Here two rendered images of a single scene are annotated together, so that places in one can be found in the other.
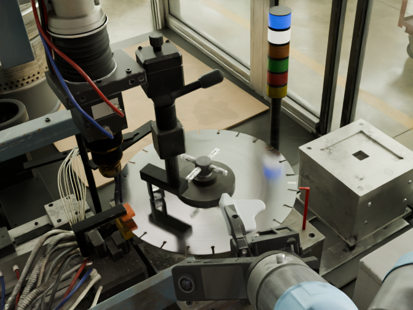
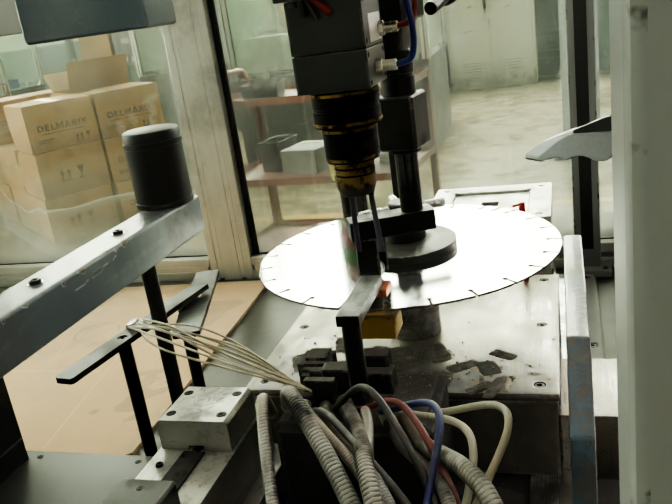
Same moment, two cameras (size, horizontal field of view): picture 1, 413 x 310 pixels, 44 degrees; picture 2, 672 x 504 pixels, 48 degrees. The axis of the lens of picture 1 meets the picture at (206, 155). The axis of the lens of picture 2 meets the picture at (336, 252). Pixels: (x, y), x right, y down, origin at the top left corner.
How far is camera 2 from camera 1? 0.71 m
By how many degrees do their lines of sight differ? 42
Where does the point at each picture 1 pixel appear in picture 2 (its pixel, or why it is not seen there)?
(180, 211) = (431, 270)
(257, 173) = (448, 220)
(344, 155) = not seen: hidden behind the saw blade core
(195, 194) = (423, 248)
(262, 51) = (226, 204)
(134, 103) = (54, 357)
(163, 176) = (393, 213)
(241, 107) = (233, 294)
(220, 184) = (434, 232)
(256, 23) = (205, 167)
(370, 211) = not seen: hidden behind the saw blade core
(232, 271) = not seen: outside the picture
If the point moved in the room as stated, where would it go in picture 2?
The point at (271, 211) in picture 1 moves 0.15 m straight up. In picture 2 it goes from (525, 226) to (516, 92)
